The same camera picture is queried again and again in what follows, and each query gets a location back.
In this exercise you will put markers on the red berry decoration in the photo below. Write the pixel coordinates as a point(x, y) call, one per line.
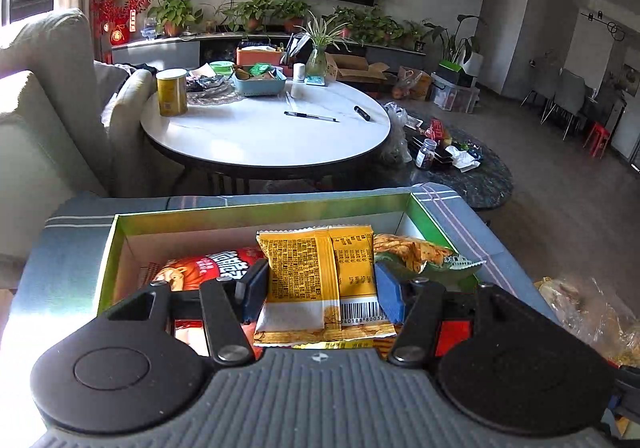
point(120, 16)

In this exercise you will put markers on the pale green snack packet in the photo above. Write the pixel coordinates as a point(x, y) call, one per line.
point(410, 250)

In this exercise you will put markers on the glass dish on doily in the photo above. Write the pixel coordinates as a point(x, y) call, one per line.
point(212, 91)

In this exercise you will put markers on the red lion snack packet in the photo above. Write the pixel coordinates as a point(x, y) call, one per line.
point(190, 273)

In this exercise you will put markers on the large leaf plant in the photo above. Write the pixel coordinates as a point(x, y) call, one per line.
point(452, 41)

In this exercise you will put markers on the yellow snack packet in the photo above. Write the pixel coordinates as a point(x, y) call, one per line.
point(310, 268)

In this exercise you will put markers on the green lidded bowl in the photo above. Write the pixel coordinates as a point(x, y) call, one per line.
point(221, 67)

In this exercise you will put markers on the grey dining chair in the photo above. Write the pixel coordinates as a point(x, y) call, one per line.
point(567, 93)

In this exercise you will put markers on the potted green plant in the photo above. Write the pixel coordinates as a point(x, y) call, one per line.
point(175, 16)
point(292, 13)
point(247, 13)
point(357, 23)

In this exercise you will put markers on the green cardboard box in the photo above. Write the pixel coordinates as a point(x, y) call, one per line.
point(175, 240)

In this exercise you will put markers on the open cardboard box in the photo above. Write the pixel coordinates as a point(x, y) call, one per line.
point(357, 71)

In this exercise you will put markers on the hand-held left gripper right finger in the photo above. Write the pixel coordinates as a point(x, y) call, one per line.
point(390, 293)

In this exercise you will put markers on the black marker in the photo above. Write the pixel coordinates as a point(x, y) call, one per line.
point(362, 113)

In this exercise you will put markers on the teal basket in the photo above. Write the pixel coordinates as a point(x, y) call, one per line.
point(260, 86)

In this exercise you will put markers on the round white table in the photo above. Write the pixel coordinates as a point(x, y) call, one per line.
point(260, 138)

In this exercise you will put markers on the yellow can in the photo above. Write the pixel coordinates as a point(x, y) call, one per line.
point(172, 96)

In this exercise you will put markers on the red stool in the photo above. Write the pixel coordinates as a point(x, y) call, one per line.
point(597, 138)

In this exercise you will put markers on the black pen holder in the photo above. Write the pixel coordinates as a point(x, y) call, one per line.
point(292, 51)

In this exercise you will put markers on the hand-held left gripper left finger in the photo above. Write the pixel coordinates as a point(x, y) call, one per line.
point(255, 288)

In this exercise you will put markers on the spider plant in glass vase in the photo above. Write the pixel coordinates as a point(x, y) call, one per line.
point(317, 61)

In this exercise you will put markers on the black pen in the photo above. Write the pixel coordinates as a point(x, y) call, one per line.
point(310, 116)

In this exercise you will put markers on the glass jar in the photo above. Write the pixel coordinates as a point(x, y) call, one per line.
point(426, 157)

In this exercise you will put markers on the clear plastic bag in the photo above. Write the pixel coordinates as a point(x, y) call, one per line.
point(397, 136)

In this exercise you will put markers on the orange plastic bag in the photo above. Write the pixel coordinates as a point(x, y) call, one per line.
point(412, 86)

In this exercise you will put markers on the small teal pack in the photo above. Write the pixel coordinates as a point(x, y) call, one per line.
point(316, 80)

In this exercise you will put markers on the dark cloth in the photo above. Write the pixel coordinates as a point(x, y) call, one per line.
point(131, 69)

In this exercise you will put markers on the red packet with yellow edge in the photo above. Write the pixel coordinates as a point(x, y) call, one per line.
point(452, 338)

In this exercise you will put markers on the beige sofa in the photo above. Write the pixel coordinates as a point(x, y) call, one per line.
point(45, 128)

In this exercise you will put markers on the red cookie snack packet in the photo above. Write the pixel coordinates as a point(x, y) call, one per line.
point(190, 335)

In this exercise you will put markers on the orange box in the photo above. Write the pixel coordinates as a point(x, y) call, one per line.
point(260, 57)

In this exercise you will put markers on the plastic bag of snacks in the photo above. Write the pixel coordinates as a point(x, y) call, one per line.
point(590, 323)

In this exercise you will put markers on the white crumpled tissue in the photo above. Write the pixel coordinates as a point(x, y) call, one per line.
point(462, 159)

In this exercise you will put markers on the dark marble low table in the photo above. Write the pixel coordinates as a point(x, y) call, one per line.
point(480, 188)

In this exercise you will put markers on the small white bottle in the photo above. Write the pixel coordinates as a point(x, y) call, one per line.
point(299, 73)

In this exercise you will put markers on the clear storage bin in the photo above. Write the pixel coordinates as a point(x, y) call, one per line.
point(455, 96)

